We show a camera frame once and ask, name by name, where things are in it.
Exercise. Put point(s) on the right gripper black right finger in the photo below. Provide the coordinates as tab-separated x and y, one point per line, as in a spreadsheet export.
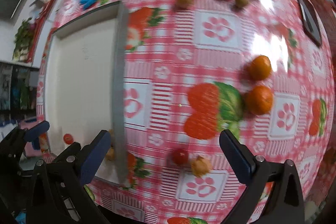
285	203

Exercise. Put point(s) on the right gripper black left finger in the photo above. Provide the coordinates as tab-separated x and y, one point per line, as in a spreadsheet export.
58	194

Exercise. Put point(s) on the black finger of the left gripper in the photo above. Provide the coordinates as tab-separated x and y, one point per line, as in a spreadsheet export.
26	165
13	145

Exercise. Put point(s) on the dried husk physalis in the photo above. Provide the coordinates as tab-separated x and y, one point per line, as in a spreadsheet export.
200	166

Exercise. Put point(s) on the orange mandarin with stem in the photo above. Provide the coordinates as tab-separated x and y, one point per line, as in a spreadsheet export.
259	100

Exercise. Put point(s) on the cherry tomato in tray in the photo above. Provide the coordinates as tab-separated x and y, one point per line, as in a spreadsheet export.
68	139

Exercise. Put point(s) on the husk physalis in tray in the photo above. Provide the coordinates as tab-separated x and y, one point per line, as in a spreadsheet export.
110	154

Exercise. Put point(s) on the white tray with grey rim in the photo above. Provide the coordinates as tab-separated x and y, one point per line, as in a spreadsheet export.
84	86

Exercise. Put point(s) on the red cherry tomato near tray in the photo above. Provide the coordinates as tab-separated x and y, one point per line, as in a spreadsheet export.
180	156

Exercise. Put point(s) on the green potted plant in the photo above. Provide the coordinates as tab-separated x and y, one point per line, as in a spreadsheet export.
24	40

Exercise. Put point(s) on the yellow-orange tangerine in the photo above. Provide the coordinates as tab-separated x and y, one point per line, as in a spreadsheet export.
260	68

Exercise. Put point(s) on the pink strawberry checkered tablecloth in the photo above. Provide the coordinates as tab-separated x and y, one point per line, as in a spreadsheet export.
186	76

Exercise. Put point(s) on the tan walnut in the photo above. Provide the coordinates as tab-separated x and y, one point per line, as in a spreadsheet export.
183	4

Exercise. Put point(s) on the black smartphone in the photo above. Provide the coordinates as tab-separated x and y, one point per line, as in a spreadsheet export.
310	22

